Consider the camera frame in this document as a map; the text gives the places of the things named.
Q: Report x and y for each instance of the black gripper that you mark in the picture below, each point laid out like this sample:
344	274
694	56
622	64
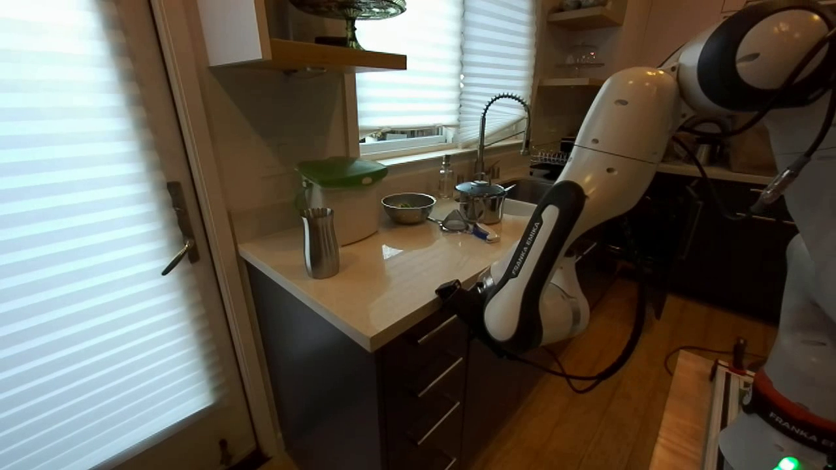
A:
466	309

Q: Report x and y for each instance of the dark drawer with wooden interior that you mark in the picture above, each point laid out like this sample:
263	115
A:
400	356

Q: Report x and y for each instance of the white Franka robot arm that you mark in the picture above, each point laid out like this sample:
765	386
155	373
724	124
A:
618	147

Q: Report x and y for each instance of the blue and white brush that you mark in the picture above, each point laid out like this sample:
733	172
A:
485	232

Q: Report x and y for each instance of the wide dark cabinet door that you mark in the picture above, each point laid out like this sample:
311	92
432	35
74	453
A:
500	393

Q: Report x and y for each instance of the steel pot with lid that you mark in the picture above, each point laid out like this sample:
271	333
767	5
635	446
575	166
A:
483	202

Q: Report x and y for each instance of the steel bowl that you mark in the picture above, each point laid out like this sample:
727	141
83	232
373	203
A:
409	207

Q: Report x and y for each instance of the small clear bottle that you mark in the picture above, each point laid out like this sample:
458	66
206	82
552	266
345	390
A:
445	179

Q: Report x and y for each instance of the kitchen sink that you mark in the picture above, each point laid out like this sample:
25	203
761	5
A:
527	188

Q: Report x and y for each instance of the white container with green lid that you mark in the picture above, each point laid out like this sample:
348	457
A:
353	211

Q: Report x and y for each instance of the steel soap dispenser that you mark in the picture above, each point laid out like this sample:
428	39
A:
319	243

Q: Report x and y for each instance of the black dish rack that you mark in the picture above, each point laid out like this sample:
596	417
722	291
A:
551	168

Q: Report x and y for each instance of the dark kitchen base cabinet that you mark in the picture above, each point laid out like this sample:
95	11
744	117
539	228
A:
314	382

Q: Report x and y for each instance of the curved steel faucet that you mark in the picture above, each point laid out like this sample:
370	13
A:
483	132

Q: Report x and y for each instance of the wide white window blind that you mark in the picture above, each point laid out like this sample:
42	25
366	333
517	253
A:
407	79

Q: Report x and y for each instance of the wooden robot mounting platform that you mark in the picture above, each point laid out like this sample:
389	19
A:
682	417

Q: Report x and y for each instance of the narrow white window blind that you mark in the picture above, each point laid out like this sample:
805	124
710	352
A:
497	61

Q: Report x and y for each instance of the dark cabinet row with counter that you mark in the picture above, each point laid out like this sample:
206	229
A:
722	252

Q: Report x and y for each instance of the glasses on shelf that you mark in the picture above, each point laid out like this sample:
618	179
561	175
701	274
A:
581	56

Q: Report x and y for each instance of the glass cake stand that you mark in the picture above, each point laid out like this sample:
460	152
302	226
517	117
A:
353	8

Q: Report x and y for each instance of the white cabinet with wooden shelf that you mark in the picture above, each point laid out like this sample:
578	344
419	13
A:
232	28

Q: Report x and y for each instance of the door with white blind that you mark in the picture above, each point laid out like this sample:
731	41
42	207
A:
95	261

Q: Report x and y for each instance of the open wooden wall shelves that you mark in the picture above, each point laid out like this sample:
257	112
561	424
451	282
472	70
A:
578	85

